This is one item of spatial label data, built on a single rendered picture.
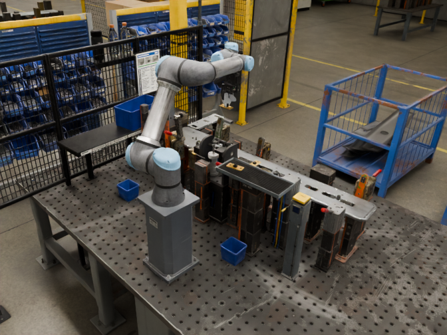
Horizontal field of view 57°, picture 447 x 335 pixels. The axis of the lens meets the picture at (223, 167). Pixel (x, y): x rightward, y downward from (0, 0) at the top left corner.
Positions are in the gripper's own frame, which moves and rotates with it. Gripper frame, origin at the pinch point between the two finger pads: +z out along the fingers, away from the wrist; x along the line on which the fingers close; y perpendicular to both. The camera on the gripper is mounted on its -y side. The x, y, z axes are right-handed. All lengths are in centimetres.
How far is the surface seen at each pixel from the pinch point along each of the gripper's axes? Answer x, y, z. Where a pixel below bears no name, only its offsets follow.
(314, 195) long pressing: -7, 68, 28
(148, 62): 5, -76, -7
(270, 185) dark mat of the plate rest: -37, 60, 12
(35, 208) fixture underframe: -85, -93, 78
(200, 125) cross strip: 13.9, -34.7, 29.5
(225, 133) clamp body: 15.3, -13.2, 28.7
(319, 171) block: 12, 59, 26
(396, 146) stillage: 168, 53, 70
